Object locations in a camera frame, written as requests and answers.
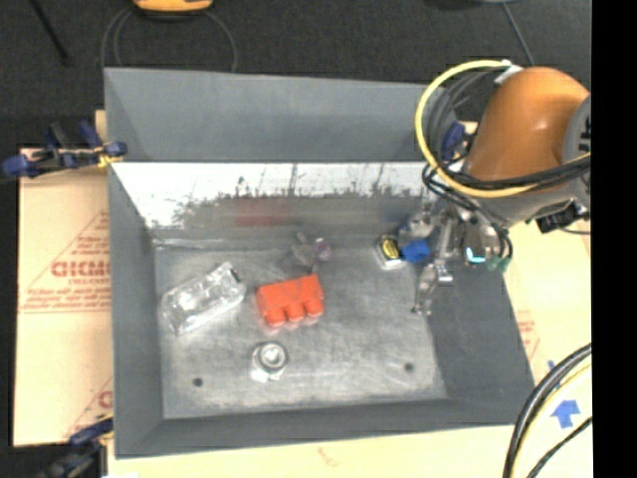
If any blue small block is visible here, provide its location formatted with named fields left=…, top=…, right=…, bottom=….
left=399, top=238, right=432, bottom=264

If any grey metal bin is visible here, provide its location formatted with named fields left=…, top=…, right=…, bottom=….
left=103, top=67, right=536, bottom=458

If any grey and purple small toy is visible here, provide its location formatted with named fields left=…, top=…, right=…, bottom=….
left=290, top=231, right=333, bottom=274

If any orange toy brick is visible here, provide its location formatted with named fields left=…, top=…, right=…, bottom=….
left=254, top=273, right=326, bottom=329

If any clear glass jar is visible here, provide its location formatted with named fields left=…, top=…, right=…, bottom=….
left=249, top=342, right=291, bottom=384

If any clear plastic box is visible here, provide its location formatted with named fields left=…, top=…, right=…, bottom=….
left=159, top=261, right=248, bottom=337

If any brown cardboard board, red print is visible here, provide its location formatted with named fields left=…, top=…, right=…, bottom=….
left=11, top=110, right=116, bottom=448

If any black cylinder on white bracket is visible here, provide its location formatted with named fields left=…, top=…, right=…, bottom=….
left=534, top=200, right=589, bottom=235

